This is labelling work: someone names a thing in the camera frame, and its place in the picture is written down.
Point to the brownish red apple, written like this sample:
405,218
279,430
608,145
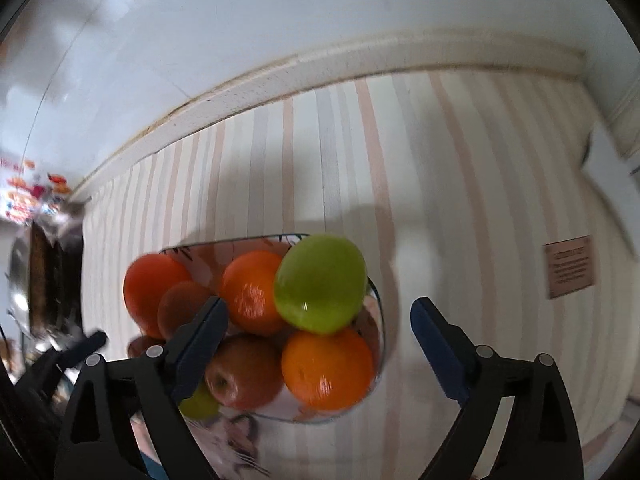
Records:
142,346
245,372

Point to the large orange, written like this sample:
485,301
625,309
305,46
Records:
147,285

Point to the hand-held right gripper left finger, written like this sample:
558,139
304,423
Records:
197,350

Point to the white power bank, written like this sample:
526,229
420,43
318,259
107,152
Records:
610,180

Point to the bird print oval plate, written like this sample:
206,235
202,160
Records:
205,257

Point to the medium orange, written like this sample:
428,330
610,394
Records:
327,370

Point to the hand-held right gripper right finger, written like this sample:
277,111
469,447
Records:
440,355

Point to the dark reddish orange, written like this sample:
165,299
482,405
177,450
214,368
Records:
182,310

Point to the green apple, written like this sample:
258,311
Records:
200,405
320,290

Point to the brown card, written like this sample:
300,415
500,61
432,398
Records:
570,266

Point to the steel wok lid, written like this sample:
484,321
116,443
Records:
17,280

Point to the small orange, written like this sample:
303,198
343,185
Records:
247,295

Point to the striped cat print cloth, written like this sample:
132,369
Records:
450,185

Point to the dark wok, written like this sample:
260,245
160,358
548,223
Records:
50,280

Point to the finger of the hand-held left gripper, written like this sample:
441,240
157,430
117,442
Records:
70,360

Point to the colourful wall stickers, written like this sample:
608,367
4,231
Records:
25,195

